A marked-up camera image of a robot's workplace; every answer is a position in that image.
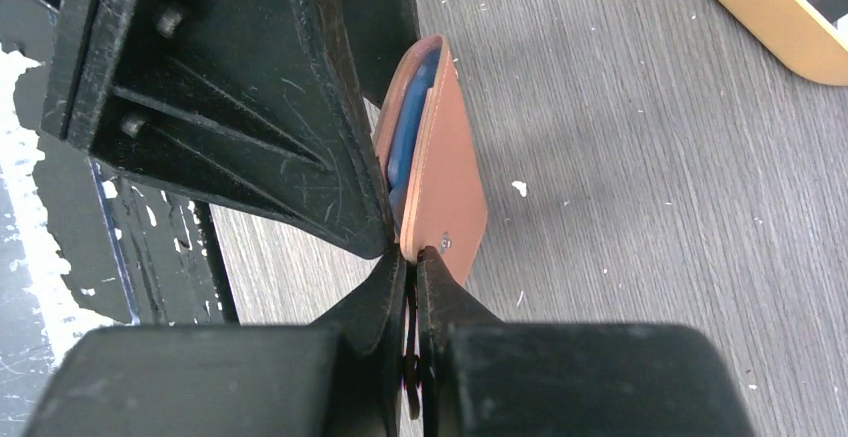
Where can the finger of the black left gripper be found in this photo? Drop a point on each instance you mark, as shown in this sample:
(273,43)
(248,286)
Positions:
(254,105)

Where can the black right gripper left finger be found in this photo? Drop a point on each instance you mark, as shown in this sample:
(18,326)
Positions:
(364,389)

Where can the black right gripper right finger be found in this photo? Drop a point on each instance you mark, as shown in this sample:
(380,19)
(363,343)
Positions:
(443,305)

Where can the oval wooden card tray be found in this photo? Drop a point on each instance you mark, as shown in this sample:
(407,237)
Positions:
(798,36)

